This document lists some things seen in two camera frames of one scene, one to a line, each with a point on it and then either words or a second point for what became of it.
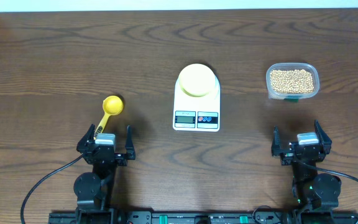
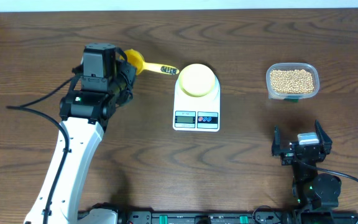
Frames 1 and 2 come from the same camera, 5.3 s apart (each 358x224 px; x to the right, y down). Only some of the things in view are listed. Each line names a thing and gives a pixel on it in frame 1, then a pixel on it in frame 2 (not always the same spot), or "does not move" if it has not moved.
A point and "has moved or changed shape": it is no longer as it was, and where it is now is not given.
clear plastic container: [292, 81] does not move
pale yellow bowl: [196, 80] does not move
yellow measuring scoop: [112, 105] has moved or changed shape
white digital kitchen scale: [197, 114] does not move
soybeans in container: [291, 81] does not move
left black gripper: [130, 152] to [129, 72]
